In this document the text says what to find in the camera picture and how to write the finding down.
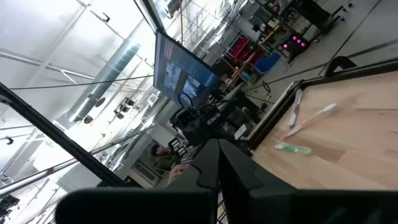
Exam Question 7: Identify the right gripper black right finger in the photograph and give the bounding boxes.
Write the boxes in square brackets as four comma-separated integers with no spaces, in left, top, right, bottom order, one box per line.
[219,139,398,224]

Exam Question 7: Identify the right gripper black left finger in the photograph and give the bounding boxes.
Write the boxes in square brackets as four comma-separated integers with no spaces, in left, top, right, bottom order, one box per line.
[55,139,220,224]

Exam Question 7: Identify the green toothbrush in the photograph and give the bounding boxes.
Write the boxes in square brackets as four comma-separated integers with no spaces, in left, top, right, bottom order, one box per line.
[273,141,312,156]

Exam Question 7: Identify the orange toothbrush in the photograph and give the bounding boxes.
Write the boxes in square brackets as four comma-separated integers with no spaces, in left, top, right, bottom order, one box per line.
[281,102,339,140]

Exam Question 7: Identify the person's hand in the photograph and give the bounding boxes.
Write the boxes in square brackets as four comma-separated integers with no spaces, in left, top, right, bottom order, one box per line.
[167,164,189,185]

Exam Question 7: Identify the person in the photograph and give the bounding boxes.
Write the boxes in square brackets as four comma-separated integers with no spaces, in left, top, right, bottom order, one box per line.
[150,143,183,172]

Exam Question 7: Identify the black flat computer monitor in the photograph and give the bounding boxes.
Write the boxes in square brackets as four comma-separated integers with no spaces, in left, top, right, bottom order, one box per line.
[152,30,220,110]

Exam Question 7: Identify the red storage rack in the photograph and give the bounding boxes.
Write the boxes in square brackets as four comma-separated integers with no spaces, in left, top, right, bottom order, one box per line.
[228,37,265,66]

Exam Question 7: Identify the black computer pink fans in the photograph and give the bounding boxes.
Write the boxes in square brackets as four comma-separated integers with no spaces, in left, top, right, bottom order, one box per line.
[279,34,310,60]

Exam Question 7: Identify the black work table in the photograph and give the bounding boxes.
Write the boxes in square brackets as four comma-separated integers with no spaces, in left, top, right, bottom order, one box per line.
[279,0,346,35]

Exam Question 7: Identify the silver aluminium rail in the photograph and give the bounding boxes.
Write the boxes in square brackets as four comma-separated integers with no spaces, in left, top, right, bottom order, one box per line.
[245,81,301,141]

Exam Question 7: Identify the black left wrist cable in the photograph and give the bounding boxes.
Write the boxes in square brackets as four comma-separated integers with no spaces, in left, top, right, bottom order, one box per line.
[177,91,195,110]

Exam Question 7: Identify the black overhead frame beam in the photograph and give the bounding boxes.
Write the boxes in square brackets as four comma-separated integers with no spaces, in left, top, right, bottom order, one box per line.
[0,82,127,187]
[133,0,167,34]

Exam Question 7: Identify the silver ceiling air duct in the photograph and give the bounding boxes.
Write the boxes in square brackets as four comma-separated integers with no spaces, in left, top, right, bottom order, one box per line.
[67,43,141,124]

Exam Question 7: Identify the black frame hook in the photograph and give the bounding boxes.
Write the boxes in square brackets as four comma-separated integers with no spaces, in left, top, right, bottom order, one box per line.
[325,55,358,78]

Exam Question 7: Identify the black metal table frame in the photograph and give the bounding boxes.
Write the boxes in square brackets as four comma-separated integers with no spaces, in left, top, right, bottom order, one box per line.
[245,57,398,154]

